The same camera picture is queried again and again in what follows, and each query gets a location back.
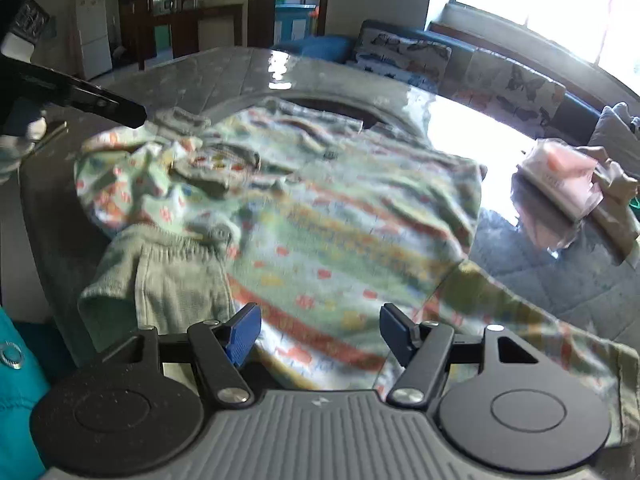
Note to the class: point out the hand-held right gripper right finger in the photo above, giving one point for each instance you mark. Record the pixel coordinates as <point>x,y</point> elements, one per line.
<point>395,336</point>

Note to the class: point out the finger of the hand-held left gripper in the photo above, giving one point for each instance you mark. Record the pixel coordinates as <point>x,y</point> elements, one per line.
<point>95,101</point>

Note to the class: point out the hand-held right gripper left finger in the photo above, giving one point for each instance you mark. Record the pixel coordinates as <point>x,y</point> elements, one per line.
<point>245,336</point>

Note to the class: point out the green floral child jacket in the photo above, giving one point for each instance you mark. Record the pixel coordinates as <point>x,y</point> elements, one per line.
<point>340,230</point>

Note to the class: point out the person's left hand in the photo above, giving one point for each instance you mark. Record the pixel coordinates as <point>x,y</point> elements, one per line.
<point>12,162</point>

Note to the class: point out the white refrigerator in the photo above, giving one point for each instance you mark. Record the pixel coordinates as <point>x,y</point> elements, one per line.
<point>94,35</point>

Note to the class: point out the dark wooden cabinet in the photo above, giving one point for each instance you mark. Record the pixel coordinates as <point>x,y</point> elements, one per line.
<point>185,15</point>

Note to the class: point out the grey quilted star tablecloth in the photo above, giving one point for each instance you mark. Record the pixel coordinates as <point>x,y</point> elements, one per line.
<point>225,71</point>

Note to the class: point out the light blue cabinet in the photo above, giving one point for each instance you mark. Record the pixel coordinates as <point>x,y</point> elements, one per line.
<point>295,22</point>

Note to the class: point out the pink tissue packet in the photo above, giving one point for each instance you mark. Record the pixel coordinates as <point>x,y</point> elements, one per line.
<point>555,175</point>

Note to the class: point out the blue sofa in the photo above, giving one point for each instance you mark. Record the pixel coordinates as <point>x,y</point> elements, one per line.
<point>325,47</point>

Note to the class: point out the teal jacket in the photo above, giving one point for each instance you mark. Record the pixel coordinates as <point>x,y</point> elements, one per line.
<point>20,410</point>

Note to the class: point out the beige garment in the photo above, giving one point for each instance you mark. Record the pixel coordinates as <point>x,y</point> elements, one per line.
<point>622,195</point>

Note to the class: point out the square butterfly print cushion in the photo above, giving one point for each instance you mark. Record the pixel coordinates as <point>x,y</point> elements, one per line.
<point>505,90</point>

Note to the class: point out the long butterfly print cushion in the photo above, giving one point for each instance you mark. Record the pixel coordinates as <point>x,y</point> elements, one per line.
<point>400,57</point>

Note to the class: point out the grey cushion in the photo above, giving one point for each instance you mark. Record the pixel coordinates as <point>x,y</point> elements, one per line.
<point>615,132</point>

